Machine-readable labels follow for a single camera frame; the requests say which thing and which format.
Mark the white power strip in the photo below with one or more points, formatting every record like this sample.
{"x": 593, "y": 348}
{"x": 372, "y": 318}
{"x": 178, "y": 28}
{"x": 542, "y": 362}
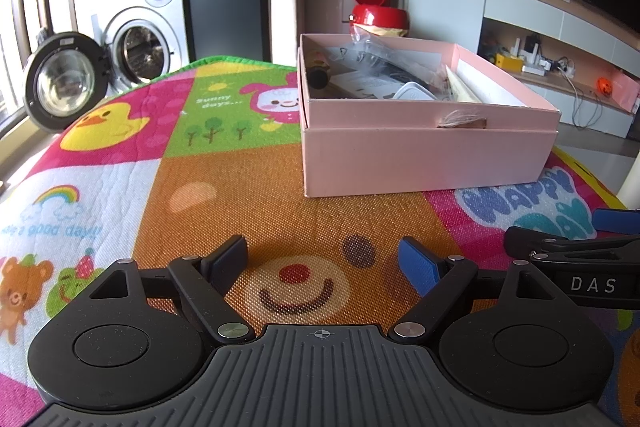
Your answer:
{"x": 540, "y": 69}

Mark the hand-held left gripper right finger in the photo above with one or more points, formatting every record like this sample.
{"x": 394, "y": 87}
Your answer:
{"x": 419, "y": 266}

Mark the orange pumpkin toy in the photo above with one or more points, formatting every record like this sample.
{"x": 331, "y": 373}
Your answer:
{"x": 604, "y": 86}

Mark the pink cardboard box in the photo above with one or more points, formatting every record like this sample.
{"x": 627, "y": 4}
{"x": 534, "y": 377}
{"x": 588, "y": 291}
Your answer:
{"x": 425, "y": 157}

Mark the colourful cartoon play mat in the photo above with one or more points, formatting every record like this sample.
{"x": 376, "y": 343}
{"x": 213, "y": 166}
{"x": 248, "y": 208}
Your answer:
{"x": 225, "y": 187}

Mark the yellow toy block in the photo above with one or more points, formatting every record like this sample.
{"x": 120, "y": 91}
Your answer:
{"x": 509, "y": 62}

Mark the silver washing machine open door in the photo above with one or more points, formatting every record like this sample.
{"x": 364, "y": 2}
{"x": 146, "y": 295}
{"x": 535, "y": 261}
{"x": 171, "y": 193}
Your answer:
{"x": 145, "y": 42}

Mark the red trash can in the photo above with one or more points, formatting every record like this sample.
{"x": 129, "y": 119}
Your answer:
{"x": 375, "y": 7}

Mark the white tv cabinet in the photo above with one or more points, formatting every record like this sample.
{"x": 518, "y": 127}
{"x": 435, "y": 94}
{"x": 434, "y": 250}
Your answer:
{"x": 550, "y": 32}

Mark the brown torn tape piece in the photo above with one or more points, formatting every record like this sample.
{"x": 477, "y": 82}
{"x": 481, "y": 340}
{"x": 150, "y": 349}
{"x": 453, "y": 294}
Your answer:
{"x": 462, "y": 122}

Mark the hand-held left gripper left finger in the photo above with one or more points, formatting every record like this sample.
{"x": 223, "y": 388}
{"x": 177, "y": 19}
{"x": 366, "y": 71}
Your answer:
{"x": 231, "y": 259}

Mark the black cylinder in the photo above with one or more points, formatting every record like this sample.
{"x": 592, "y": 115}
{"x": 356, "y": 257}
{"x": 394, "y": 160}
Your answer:
{"x": 385, "y": 64}

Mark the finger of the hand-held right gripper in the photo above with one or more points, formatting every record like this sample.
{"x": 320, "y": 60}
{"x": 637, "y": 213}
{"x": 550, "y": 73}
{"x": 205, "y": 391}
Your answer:
{"x": 530, "y": 238}
{"x": 617, "y": 220}

